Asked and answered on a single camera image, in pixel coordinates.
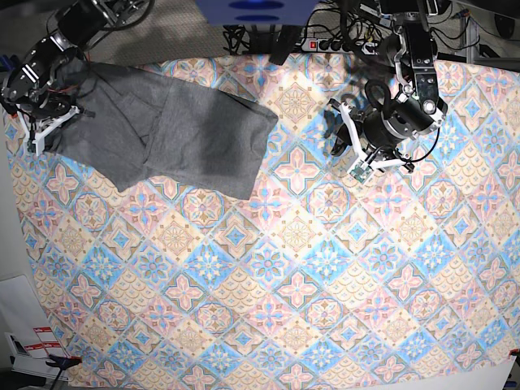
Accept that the grey T-shirt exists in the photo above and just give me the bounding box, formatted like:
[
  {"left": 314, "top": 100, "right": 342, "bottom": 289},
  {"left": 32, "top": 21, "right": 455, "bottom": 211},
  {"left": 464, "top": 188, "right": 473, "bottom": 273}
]
[{"left": 51, "top": 60, "right": 278, "bottom": 200}]

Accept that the blue spring clamp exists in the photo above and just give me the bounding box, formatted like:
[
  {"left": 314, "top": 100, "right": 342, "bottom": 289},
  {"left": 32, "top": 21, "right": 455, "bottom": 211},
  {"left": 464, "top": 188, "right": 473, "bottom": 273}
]
[{"left": 45, "top": 354, "right": 82, "bottom": 371}]

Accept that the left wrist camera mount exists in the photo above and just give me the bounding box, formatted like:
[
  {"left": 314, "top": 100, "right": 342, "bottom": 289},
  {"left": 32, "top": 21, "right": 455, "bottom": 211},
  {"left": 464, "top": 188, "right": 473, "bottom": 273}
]
[{"left": 326, "top": 102, "right": 415, "bottom": 184}]

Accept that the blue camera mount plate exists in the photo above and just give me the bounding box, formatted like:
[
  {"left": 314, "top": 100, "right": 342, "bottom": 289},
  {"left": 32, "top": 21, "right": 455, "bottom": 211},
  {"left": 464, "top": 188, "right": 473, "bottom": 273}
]
[{"left": 196, "top": 0, "right": 318, "bottom": 25}]

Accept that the white box with red labels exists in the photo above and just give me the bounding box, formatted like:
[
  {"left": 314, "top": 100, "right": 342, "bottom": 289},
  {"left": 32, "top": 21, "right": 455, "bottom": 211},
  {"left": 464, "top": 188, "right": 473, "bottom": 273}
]
[{"left": 4, "top": 327, "right": 67, "bottom": 379}]

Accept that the white power strip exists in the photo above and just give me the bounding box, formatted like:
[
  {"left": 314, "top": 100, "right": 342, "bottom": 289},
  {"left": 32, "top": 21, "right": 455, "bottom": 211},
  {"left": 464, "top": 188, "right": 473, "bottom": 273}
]
[{"left": 300, "top": 37, "right": 378, "bottom": 55}]

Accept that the patterned tile tablecloth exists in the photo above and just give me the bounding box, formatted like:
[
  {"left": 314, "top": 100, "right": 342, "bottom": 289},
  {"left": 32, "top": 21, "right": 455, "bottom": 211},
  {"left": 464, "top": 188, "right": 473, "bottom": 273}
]
[{"left": 3, "top": 54, "right": 519, "bottom": 389}]

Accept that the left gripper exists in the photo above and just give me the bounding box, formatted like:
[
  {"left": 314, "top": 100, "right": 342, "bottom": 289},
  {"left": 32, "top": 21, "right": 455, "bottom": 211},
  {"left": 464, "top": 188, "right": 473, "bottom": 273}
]
[{"left": 323, "top": 99, "right": 410, "bottom": 157}]

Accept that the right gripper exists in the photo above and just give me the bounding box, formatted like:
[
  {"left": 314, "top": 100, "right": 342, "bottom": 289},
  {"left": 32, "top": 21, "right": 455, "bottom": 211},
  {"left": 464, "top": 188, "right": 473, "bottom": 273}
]
[{"left": 18, "top": 91, "right": 96, "bottom": 120}]

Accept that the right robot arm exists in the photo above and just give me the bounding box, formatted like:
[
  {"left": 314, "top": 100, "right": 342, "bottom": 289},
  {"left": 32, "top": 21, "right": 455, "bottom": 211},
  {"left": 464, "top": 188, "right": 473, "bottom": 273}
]
[{"left": 1, "top": 1, "right": 155, "bottom": 119}]

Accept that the black centre post clamp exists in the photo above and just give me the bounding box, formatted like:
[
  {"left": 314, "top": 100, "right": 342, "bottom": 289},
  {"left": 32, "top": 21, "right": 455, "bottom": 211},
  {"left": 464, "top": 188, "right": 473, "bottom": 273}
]
[{"left": 269, "top": 25, "right": 303, "bottom": 66}]

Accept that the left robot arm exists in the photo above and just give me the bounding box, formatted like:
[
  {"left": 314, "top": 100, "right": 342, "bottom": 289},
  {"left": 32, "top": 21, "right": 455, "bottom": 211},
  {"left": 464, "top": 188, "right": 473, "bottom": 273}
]
[{"left": 338, "top": 1, "right": 447, "bottom": 163}]

